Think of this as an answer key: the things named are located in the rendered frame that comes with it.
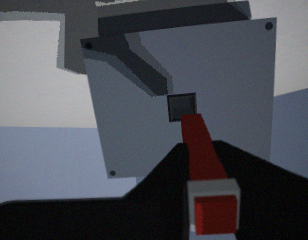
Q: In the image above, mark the grey square panel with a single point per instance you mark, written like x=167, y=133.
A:
x=147, y=69

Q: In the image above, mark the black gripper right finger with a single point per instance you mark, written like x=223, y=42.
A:
x=273, y=201

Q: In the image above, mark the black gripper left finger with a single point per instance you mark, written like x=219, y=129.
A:
x=156, y=209

